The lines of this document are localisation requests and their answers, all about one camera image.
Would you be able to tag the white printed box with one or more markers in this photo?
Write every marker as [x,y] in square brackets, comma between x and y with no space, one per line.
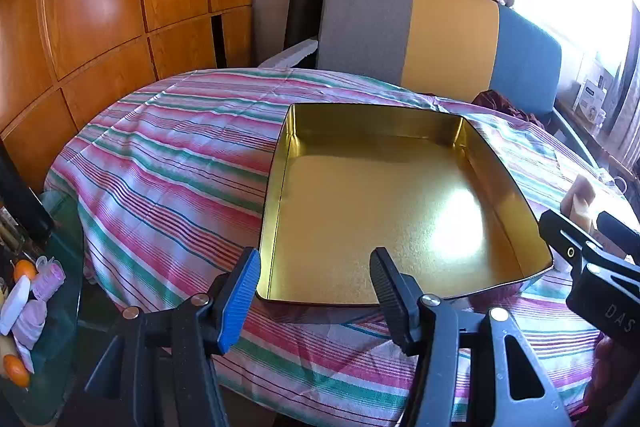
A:
[592,97]

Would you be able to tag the person's right hand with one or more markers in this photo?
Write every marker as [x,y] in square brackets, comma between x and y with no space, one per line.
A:
[612,382]

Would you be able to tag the grey yellow blue sofa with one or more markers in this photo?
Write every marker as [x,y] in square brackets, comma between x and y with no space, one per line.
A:
[450,32]

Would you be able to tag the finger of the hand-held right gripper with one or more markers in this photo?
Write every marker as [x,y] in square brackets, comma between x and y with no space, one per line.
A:
[620,237]
[562,234]

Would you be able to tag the white padded armrest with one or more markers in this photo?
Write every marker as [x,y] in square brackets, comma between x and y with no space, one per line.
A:
[292,54]

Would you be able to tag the yellow sponge block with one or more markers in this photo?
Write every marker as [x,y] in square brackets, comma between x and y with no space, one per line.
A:
[580,202]

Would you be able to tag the grey metal armrest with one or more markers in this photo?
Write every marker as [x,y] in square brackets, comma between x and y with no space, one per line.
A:
[572,134]

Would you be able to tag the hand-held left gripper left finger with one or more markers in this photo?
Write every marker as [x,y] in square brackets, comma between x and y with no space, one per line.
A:
[240,302]

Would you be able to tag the gold metal tin tray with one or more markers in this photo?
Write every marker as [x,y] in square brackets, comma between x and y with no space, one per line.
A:
[375,217]

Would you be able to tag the white plastic packet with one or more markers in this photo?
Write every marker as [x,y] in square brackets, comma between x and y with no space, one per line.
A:
[15,304]

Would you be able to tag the orange fruit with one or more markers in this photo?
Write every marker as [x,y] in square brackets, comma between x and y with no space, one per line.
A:
[24,271]
[17,369]

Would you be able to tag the striped tablecloth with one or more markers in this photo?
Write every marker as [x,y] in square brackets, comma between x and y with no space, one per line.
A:
[175,187]

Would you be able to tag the glass side table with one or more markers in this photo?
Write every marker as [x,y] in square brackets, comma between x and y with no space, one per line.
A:
[60,357]

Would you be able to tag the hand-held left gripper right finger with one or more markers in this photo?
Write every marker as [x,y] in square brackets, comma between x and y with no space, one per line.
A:
[395,302]

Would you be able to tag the black stand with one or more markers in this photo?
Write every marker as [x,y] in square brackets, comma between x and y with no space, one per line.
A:
[22,197]

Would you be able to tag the wooden wardrobe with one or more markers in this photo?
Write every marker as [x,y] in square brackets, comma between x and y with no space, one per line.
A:
[100,7]

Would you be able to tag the dark red cloth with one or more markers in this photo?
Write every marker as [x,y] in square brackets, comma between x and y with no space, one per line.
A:
[505,107]

